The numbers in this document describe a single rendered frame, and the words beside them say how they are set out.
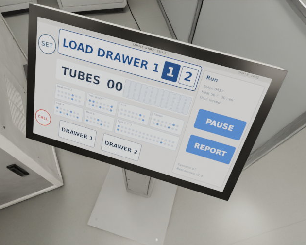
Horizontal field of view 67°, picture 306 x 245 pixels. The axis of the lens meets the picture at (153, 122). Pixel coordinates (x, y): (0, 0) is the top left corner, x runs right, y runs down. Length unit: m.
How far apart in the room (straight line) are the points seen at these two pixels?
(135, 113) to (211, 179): 0.23
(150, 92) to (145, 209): 1.08
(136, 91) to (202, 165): 0.22
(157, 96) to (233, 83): 0.15
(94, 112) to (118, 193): 1.02
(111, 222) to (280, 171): 1.17
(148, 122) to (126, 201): 1.03
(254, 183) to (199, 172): 1.21
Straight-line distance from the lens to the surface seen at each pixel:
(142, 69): 0.48
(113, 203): 1.50
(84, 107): 0.54
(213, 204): 1.60
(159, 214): 1.49
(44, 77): 0.58
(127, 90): 0.50
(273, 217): 1.74
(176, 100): 0.48
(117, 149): 0.55
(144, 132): 0.52
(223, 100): 0.48
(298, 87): 1.06
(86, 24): 0.51
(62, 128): 0.59
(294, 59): 1.06
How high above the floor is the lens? 1.51
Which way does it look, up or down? 62 degrees down
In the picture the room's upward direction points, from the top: 7 degrees clockwise
